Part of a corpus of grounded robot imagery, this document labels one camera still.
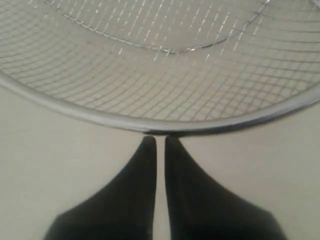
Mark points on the metal wire mesh basket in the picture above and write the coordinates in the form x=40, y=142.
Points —
x=163, y=66

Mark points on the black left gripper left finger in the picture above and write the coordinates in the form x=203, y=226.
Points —
x=122, y=210

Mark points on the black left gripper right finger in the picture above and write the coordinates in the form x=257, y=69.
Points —
x=200, y=208

